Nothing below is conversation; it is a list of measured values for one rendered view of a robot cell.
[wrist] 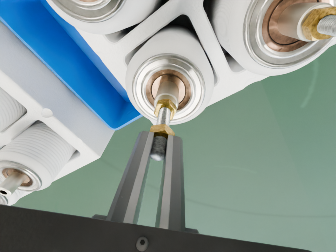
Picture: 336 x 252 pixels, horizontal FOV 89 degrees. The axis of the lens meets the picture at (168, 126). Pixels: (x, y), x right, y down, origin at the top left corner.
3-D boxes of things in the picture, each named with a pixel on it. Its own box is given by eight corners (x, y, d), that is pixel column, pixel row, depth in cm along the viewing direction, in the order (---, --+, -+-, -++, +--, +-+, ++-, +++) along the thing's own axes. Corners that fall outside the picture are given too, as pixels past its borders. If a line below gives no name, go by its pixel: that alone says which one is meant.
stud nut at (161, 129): (173, 122, 11) (172, 130, 11) (177, 142, 12) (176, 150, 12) (144, 126, 12) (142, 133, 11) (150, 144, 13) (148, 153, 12)
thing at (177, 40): (151, 77, 36) (129, 127, 21) (148, 23, 30) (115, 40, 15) (198, 78, 35) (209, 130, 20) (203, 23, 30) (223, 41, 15)
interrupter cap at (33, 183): (-13, 169, 29) (-17, 172, 28) (9, 152, 26) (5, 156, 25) (28, 193, 32) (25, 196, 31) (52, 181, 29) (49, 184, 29)
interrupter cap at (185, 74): (137, 119, 21) (136, 122, 20) (128, 52, 16) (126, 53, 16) (201, 121, 20) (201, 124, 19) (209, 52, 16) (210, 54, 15)
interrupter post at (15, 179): (9, 173, 29) (-9, 190, 26) (17, 168, 28) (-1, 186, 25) (23, 181, 30) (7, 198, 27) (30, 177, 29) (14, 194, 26)
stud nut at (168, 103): (175, 97, 14) (175, 102, 14) (178, 114, 15) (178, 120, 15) (152, 100, 15) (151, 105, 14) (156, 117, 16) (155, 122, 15)
